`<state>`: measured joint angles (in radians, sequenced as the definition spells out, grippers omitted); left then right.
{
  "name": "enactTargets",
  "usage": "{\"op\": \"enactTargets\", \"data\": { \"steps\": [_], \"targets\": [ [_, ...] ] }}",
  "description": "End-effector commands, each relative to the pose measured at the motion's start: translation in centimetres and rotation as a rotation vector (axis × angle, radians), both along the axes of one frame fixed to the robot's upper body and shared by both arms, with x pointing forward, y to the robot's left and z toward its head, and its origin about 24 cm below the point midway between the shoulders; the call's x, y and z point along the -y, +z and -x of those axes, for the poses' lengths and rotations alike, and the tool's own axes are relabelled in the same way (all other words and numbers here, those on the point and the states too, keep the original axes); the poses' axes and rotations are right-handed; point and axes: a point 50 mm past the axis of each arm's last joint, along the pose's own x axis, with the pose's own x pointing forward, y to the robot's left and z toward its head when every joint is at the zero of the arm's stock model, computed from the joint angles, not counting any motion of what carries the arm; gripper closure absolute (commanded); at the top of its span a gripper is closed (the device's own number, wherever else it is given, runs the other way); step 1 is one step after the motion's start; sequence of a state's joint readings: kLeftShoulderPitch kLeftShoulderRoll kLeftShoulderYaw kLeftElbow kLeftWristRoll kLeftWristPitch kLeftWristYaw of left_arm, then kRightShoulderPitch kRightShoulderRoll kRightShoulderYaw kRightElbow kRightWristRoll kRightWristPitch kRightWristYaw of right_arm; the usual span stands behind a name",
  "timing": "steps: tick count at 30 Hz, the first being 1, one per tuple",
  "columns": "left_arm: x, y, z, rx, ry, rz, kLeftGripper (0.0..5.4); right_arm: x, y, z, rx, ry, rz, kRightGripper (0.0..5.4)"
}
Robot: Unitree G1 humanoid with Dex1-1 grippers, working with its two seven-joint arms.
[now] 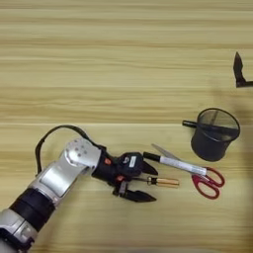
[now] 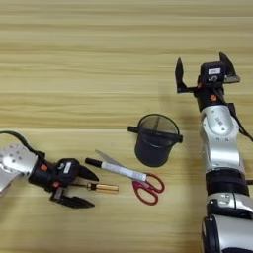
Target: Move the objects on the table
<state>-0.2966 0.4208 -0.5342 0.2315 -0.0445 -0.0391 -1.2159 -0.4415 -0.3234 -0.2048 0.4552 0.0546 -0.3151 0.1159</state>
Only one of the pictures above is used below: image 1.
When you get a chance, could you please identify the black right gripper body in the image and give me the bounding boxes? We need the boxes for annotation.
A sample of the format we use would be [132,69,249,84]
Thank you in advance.
[235,79,253,89]

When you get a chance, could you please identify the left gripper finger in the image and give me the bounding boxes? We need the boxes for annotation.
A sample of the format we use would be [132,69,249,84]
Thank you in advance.
[123,189,158,204]
[140,159,159,177]

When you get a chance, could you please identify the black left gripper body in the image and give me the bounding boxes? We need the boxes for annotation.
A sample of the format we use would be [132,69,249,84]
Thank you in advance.
[91,152,130,199]

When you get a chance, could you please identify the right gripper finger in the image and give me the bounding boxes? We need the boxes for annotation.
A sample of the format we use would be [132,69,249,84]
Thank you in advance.
[232,50,247,84]

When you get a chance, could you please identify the amber handled screwdriver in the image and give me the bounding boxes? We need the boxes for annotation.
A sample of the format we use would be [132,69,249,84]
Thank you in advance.
[130,175,181,190]

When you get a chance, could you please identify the black mesh pen cup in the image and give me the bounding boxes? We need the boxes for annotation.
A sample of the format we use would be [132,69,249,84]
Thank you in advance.
[190,107,241,163]

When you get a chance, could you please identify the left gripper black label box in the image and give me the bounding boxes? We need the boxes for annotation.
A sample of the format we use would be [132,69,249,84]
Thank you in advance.
[117,151,145,178]

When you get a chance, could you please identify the black marker with white label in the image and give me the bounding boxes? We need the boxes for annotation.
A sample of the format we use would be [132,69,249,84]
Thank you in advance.
[142,150,208,177]

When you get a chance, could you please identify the red handled scissors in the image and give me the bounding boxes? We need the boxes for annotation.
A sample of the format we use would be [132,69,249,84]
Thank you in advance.
[151,143,226,201]

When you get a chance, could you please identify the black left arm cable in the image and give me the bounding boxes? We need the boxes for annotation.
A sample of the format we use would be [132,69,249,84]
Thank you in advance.
[35,124,101,176]

